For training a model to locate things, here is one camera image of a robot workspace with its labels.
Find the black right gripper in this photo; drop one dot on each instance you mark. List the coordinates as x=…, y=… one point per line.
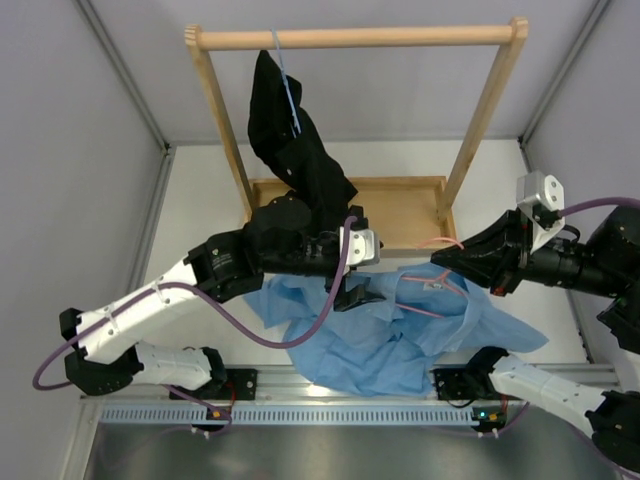
x=498, y=257

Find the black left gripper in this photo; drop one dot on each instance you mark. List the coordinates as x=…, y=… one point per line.
x=357, y=295

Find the pink plastic hanger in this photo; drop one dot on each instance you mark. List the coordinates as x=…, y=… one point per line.
x=439, y=283

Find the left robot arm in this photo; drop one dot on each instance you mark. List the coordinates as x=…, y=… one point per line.
x=106, y=350

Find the black shirt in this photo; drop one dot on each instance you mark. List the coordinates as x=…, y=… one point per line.
x=302, y=163

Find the blue plastic hanger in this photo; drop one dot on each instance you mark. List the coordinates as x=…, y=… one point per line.
x=295, y=123

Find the wooden clothes rack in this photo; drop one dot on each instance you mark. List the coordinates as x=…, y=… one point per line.
x=412, y=214

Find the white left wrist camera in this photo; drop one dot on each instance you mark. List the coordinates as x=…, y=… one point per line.
x=364, y=248

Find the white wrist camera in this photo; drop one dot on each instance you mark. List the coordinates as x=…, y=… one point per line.
x=364, y=248
x=540, y=198

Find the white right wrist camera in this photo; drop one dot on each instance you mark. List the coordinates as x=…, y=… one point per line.
x=540, y=198

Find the aluminium mounting rail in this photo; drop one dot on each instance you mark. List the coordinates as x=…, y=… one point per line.
x=281, y=384

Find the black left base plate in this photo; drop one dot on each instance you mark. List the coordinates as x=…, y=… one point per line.
x=241, y=384

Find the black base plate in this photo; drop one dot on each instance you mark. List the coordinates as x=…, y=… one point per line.
x=241, y=384
x=453, y=384

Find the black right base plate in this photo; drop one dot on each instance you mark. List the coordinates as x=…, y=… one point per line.
x=453, y=384

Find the grey slotted cable duct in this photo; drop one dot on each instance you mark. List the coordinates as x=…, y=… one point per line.
x=176, y=413

